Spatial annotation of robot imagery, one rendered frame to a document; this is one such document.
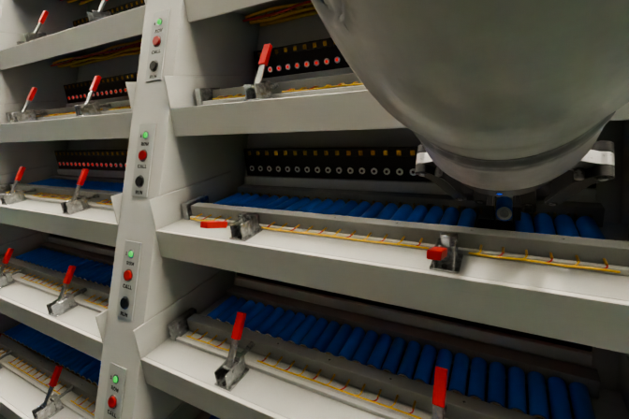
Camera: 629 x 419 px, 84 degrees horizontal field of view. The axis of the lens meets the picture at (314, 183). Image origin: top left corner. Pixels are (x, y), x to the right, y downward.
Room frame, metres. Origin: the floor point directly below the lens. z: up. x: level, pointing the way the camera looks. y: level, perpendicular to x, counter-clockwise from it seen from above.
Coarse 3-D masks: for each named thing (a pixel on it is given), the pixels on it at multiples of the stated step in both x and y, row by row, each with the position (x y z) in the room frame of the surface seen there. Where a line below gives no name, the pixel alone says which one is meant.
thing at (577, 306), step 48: (192, 192) 0.60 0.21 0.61; (432, 192) 0.51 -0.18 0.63; (192, 240) 0.51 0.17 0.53; (240, 240) 0.48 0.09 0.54; (288, 240) 0.46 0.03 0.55; (336, 240) 0.45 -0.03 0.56; (624, 240) 0.38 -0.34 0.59; (336, 288) 0.41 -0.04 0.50; (384, 288) 0.38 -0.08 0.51; (432, 288) 0.36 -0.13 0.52; (480, 288) 0.33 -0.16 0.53; (528, 288) 0.31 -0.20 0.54; (576, 288) 0.31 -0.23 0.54; (624, 288) 0.30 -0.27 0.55; (576, 336) 0.31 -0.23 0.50; (624, 336) 0.29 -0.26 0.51
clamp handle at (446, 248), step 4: (444, 240) 0.35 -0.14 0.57; (448, 240) 0.35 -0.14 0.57; (444, 244) 0.36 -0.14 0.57; (448, 244) 0.35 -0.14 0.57; (432, 248) 0.31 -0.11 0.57; (436, 248) 0.32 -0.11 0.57; (440, 248) 0.32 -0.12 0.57; (444, 248) 0.32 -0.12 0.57; (448, 248) 0.34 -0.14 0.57; (428, 252) 0.30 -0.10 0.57; (432, 252) 0.30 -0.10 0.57; (436, 252) 0.30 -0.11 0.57; (440, 252) 0.29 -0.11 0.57; (444, 252) 0.31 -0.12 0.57; (448, 252) 0.35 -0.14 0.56; (428, 256) 0.30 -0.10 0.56; (432, 256) 0.30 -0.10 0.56; (436, 256) 0.30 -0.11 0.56; (440, 256) 0.29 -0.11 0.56; (444, 256) 0.31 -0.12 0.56; (440, 260) 0.29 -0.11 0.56
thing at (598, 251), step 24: (216, 216) 0.55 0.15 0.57; (264, 216) 0.51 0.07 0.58; (288, 216) 0.49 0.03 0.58; (312, 216) 0.47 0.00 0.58; (336, 216) 0.46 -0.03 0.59; (360, 240) 0.42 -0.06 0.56; (408, 240) 0.41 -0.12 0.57; (432, 240) 0.40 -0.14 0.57; (480, 240) 0.37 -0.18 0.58; (504, 240) 0.36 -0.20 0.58; (528, 240) 0.35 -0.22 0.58; (552, 240) 0.34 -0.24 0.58; (576, 240) 0.34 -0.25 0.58; (600, 240) 0.33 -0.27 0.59; (552, 264) 0.33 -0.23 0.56; (576, 264) 0.32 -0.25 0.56; (624, 264) 0.32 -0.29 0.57
